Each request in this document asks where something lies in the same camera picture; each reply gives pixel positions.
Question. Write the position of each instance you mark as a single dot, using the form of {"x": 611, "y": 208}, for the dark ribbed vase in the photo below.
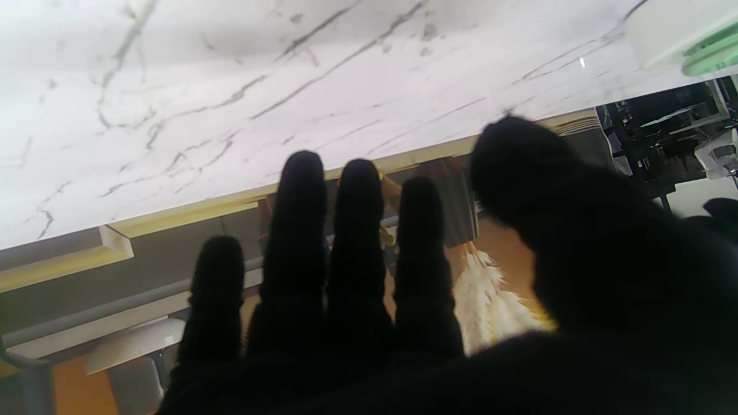
{"x": 455, "y": 202}

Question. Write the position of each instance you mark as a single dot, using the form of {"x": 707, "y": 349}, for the white device on stand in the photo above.
{"x": 720, "y": 155}

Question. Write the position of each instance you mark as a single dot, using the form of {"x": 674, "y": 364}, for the white Hanoi tower base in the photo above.
{"x": 663, "y": 29}

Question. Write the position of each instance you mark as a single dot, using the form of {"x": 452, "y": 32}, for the orange kitchen backdrop banner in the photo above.
{"x": 144, "y": 265}

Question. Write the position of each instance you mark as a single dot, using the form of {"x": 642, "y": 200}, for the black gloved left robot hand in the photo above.
{"x": 720, "y": 216}

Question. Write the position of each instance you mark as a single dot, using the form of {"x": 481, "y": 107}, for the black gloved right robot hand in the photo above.
{"x": 605, "y": 288}

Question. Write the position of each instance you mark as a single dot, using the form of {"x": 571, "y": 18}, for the white bowl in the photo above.
{"x": 138, "y": 346}

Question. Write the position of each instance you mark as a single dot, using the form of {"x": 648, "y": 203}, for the black equipment rack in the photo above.
{"x": 657, "y": 132}

